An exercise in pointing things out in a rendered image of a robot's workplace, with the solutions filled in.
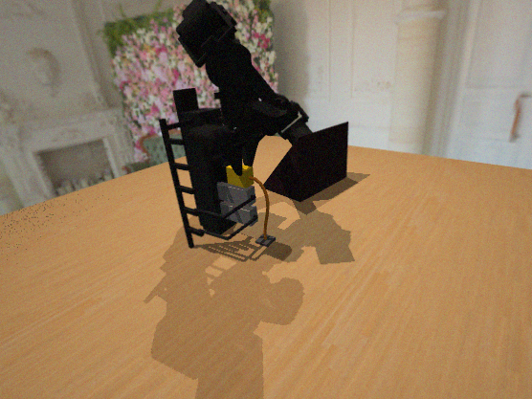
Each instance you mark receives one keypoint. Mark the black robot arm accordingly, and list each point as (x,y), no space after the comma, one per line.
(208,31)

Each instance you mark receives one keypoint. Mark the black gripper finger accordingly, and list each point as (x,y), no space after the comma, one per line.
(233,154)
(249,149)

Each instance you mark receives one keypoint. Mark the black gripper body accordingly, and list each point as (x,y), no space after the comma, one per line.
(215,137)

